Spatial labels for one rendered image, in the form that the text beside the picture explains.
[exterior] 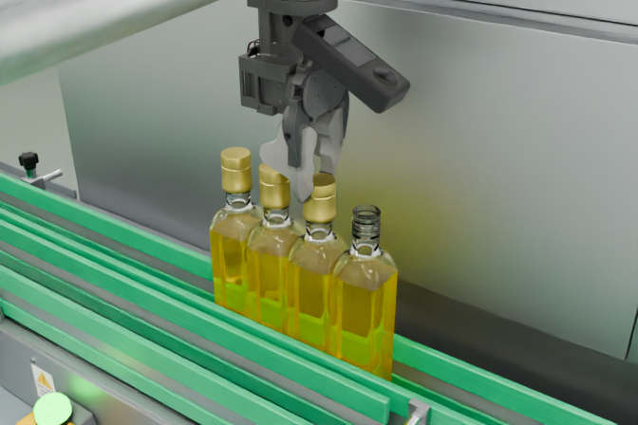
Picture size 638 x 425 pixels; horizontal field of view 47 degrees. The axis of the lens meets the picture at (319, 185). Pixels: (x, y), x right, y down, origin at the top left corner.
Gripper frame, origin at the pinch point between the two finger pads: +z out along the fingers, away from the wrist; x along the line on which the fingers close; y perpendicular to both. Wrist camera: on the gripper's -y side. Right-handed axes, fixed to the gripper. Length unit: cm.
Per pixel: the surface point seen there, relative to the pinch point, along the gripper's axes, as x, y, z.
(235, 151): -0.6, 11.8, -0.7
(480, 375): -3.3, -18.8, 19.1
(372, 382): 4.1, -9.7, 19.2
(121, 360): 13.2, 20.0, 24.0
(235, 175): 1.0, 10.6, 1.4
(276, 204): 1.4, 4.6, 3.0
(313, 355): 4.1, -2.0, 19.1
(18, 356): 15, 39, 31
